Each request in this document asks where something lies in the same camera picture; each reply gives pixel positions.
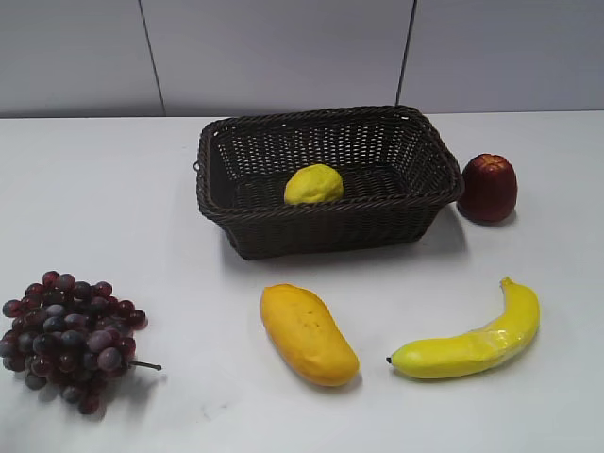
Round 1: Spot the yellow lemon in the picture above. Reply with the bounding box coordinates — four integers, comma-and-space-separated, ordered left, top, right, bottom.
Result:
283, 164, 344, 205

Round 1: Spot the dark woven rectangular basket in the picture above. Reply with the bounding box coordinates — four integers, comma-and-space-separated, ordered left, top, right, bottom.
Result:
194, 106, 463, 260

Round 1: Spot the yellow mango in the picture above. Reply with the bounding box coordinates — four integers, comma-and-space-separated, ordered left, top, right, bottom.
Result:
260, 284, 360, 387

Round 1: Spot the red apple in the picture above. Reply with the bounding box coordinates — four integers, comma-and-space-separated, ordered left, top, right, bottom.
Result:
458, 154, 518, 224

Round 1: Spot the yellow banana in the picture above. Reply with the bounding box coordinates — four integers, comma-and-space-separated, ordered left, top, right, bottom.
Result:
386, 277, 541, 379

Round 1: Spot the purple grape bunch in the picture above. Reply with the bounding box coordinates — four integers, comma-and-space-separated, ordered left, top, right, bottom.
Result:
1, 271, 162, 415

